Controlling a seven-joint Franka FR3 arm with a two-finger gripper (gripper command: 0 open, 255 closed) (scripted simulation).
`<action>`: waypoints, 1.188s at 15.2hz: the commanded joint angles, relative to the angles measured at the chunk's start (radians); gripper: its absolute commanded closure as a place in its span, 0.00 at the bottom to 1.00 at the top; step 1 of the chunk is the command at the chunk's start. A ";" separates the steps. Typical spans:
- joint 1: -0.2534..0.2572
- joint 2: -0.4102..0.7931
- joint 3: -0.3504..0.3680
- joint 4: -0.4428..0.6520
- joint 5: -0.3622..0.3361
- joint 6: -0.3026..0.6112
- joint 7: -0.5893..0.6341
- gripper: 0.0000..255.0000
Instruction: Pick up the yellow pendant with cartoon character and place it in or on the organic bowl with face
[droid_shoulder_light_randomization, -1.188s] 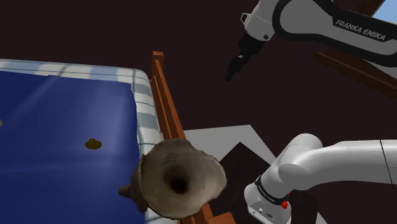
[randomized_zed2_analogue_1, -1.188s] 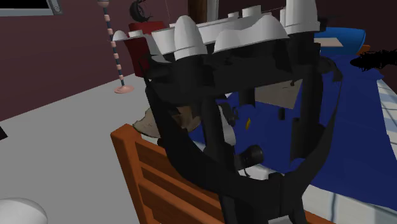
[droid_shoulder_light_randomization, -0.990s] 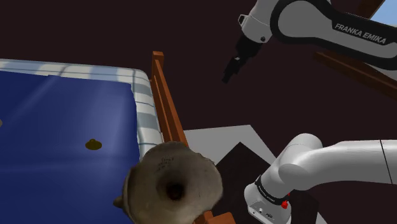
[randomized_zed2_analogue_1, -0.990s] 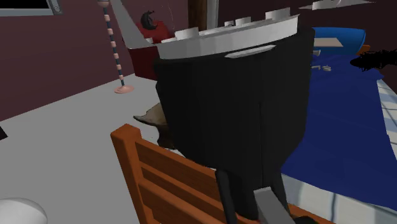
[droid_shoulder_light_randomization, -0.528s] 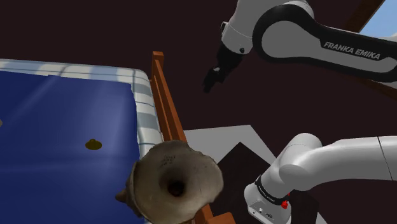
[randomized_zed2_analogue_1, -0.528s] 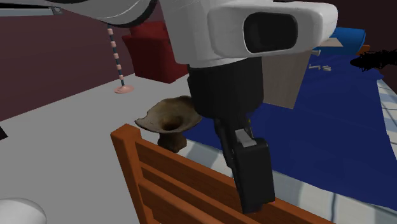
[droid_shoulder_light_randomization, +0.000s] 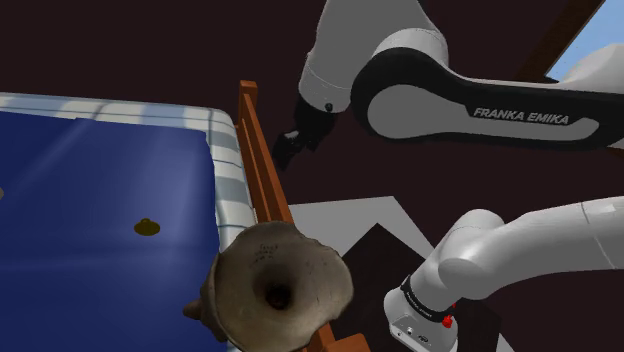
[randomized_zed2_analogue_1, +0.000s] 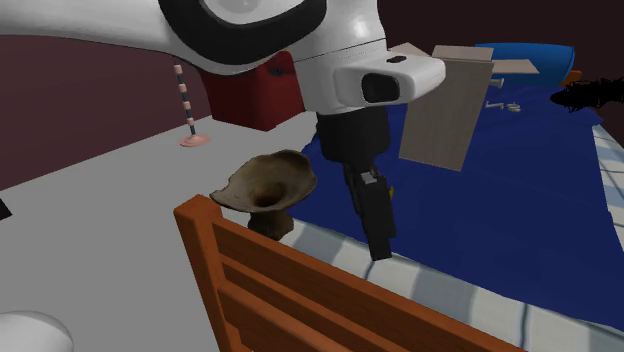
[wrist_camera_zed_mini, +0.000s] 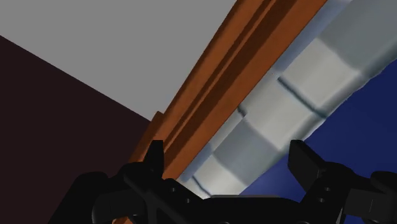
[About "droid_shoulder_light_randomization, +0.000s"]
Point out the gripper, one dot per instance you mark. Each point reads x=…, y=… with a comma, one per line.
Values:
x=315, y=121

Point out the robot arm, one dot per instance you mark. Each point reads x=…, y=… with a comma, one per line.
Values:
x=487, y=253

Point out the small olive round lid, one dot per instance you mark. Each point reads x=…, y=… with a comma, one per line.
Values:
x=146, y=227

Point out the brown clay vase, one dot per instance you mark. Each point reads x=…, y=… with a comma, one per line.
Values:
x=273, y=287

